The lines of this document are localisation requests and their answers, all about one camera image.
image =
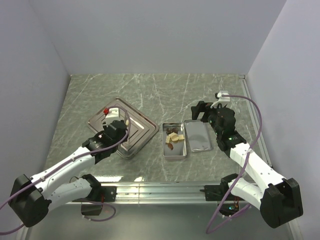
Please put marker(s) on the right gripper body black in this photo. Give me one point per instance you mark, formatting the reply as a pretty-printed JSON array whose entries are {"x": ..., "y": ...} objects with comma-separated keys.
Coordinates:
[{"x": 212, "y": 119}]

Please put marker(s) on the dark round chocolate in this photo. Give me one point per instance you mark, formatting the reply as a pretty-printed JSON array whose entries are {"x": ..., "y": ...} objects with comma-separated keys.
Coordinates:
[{"x": 175, "y": 130}]

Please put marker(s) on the white round chocolate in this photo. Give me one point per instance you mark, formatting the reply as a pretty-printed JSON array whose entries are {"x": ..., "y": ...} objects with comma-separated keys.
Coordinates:
[{"x": 172, "y": 137}]

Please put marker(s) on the brown oval chocolate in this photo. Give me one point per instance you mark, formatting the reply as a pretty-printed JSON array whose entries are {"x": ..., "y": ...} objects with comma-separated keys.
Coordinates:
[{"x": 170, "y": 146}]

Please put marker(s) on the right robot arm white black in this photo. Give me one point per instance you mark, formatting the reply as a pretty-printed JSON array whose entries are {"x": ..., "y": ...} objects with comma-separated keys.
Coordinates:
[{"x": 277, "y": 198}]

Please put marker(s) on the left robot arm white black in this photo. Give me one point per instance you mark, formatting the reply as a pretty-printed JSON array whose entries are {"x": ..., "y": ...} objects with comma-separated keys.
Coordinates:
[{"x": 90, "y": 153}]

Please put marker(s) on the metal tin lid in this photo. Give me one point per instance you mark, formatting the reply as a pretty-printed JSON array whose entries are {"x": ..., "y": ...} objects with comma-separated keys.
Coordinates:
[{"x": 197, "y": 136}]

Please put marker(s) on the steel serving tray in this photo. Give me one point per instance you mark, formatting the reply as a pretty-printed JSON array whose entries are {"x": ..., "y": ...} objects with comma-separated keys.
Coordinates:
[{"x": 142, "y": 128}]

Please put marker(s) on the open metal tin box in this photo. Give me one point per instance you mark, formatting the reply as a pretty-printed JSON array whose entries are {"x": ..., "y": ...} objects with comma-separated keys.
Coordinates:
[{"x": 179, "y": 151}]

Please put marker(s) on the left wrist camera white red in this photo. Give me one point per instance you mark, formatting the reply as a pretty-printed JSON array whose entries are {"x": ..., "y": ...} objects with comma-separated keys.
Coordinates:
[{"x": 111, "y": 114}]

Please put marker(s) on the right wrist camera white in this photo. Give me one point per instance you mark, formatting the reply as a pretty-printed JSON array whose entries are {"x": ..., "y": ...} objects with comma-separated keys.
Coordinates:
[{"x": 222, "y": 99}]

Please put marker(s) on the aluminium right side rail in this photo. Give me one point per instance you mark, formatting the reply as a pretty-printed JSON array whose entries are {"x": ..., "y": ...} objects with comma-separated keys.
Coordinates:
[{"x": 260, "y": 147}]

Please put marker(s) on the aluminium rail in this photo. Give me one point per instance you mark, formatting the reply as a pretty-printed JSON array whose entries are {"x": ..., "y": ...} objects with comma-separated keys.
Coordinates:
[
  {"x": 126, "y": 193},
  {"x": 260, "y": 147}
]

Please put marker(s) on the aluminium front rail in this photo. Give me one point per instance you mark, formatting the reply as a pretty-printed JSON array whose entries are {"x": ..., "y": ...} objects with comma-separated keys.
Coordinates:
[{"x": 126, "y": 193}]

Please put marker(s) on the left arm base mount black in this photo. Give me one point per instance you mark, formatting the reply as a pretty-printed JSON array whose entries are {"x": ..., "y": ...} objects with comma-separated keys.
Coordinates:
[{"x": 99, "y": 196}]

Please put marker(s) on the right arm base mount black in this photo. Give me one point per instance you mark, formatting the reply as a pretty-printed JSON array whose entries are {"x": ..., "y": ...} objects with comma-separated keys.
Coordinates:
[{"x": 215, "y": 193}]

